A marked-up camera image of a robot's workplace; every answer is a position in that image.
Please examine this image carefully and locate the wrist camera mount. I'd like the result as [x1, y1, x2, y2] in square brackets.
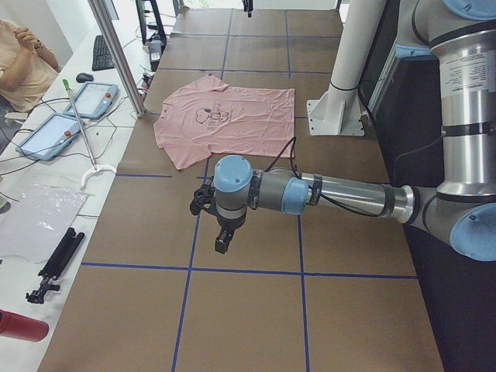
[189, 177, 218, 216]

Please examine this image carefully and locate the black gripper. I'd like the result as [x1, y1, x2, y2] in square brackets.
[215, 212, 245, 254]

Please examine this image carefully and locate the clear plastic bag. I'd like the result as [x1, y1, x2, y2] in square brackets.
[1, 184, 88, 263]

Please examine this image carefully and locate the metal reacher stick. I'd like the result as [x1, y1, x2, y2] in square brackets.
[62, 78, 117, 190]

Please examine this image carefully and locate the black power adapter box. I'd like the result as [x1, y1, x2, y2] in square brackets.
[148, 39, 163, 71]

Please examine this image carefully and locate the pink Snoopy t-shirt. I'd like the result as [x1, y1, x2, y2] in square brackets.
[153, 75, 295, 171]

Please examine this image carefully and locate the seated person beige shirt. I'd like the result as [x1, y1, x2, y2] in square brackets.
[1, 19, 60, 113]

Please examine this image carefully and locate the red water bottle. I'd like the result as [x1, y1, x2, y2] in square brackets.
[0, 310, 50, 342]

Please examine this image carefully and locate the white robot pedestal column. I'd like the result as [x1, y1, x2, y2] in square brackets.
[307, 0, 386, 136]

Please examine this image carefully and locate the aluminium frame post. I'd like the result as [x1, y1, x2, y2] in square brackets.
[88, 0, 146, 118]

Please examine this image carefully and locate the black keyboard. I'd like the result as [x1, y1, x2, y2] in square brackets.
[91, 35, 115, 71]

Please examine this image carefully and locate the teach pendant tablet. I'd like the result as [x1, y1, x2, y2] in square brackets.
[70, 81, 119, 119]
[15, 113, 80, 161]

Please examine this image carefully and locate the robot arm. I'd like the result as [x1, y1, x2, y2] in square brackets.
[206, 1, 495, 262]

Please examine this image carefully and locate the far teach pendant tablet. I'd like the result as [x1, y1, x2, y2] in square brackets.
[70, 81, 119, 119]

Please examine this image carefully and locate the near teach pendant tablet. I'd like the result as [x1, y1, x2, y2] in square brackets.
[15, 113, 80, 161]

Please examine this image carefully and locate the black folded tripod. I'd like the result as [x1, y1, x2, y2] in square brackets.
[26, 227, 85, 305]

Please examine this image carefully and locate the black computer mouse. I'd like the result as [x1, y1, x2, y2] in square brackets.
[76, 73, 94, 83]

